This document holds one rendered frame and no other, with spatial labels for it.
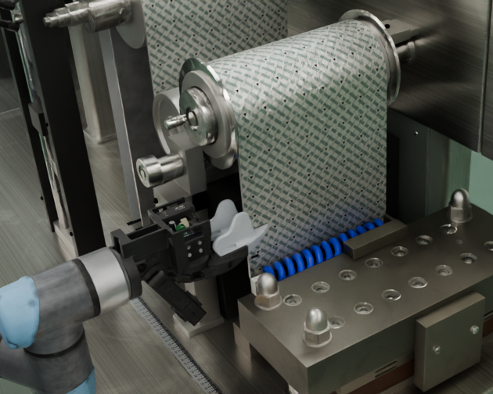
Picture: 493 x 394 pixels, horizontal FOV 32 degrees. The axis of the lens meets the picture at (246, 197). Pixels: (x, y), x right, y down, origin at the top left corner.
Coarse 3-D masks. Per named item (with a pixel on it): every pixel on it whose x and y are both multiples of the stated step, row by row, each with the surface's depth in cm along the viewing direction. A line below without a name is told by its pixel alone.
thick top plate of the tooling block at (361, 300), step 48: (432, 240) 120; (480, 240) 119; (288, 288) 113; (336, 288) 112; (384, 288) 111; (432, 288) 111; (480, 288) 112; (288, 336) 105; (336, 336) 104; (384, 336) 105; (336, 384) 104
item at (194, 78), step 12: (384, 48) 115; (192, 72) 108; (192, 84) 109; (204, 84) 106; (216, 96) 104; (216, 108) 105; (228, 132) 105; (216, 144) 109; (228, 144) 107; (216, 156) 110
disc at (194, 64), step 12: (192, 60) 108; (180, 72) 112; (204, 72) 106; (180, 84) 113; (216, 84) 104; (228, 96) 103; (228, 108) 103; (228, 120) 104; (204, 156) 115; (228, 156) 108
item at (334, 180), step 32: (352, 128) 115; (384, 128) 118; (256, 160) 109; (288, 160) 112; (320, 160) 115; (352, 160) 118; (384, 160) 121; (256, 192) 111; (288, 192) 114; (320, 192) 117; (352, 192) 120; (384, 192) 124; (256, 224) 113; (288, 224) 117; (320, 224) 120; (352, 224) 123; (288, 256) 119
